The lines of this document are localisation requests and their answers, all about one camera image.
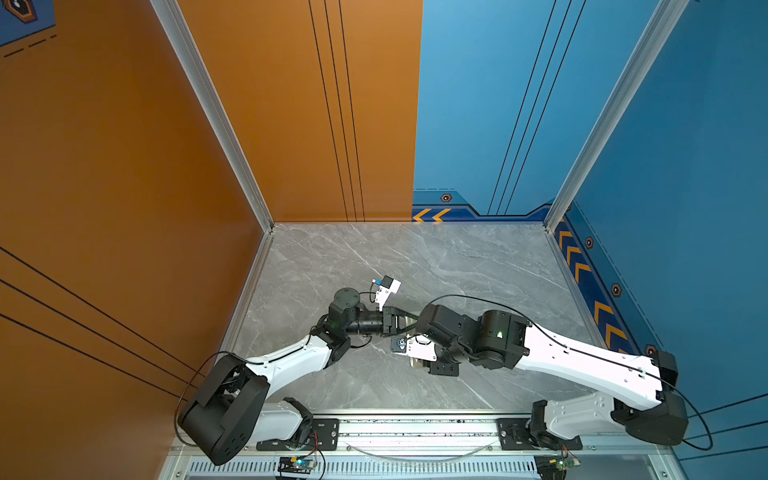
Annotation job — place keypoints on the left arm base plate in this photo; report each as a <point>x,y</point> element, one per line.
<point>324,434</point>

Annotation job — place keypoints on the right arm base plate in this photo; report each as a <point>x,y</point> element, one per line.
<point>517,434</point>

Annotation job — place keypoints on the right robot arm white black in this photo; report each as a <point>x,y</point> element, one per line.
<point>636,393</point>

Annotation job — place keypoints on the white ventilation grille strip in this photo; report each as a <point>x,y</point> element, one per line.
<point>367,468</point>

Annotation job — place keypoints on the aluminium front rail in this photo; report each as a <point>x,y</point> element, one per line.
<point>452,434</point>

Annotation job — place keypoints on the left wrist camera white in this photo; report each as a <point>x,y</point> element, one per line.
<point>382,289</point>

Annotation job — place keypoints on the right aluminium corner post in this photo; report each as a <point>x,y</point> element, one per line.
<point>653,38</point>

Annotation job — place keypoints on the circuit board right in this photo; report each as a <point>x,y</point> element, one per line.
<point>555,468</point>

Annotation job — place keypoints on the green circuit board left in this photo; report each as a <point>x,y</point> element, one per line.
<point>296,468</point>

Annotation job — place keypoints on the beige remote control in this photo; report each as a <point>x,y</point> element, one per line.
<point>410,325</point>

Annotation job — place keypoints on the aluminium corner post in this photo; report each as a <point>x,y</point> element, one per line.
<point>178,33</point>
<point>653,38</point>

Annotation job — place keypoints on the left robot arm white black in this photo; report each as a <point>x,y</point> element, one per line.
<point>230,409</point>

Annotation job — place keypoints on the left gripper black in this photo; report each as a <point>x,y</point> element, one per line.
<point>392,315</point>

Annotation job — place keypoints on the left aluminium corner post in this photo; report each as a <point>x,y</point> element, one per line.
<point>178,33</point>

